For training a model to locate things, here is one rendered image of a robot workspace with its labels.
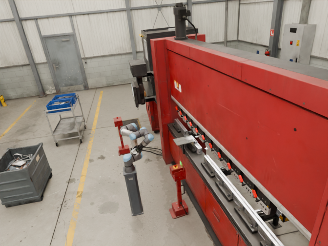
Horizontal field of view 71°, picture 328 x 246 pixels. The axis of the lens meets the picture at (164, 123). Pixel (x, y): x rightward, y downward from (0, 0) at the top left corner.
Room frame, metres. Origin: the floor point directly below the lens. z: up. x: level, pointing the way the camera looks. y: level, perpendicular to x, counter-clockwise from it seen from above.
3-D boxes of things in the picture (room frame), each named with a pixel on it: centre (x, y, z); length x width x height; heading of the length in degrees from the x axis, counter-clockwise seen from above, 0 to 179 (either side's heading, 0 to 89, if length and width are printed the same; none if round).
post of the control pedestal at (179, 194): (2.49, -0.12, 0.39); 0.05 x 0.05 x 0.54; 15
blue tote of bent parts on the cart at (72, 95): (5.48, 2.39, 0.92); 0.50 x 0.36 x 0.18; 98
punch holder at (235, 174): (1.74, -0.67, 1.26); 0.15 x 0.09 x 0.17; 13
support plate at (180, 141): (2.85, -0.26, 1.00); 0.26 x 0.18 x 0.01; 103
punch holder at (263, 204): (1.35, -0.76, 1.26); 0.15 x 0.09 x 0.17; 13
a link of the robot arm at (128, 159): (2.58, 0.53, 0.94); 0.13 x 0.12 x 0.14; 122
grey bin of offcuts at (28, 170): (3.29, 2.50, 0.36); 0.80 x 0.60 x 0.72; 8
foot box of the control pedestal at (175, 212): (2.48, -0.09, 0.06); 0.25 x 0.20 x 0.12; 105
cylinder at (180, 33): (3.43, -0.40, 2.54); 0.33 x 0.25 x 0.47; 13
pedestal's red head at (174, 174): (2.49, -0.12, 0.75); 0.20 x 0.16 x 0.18; 15
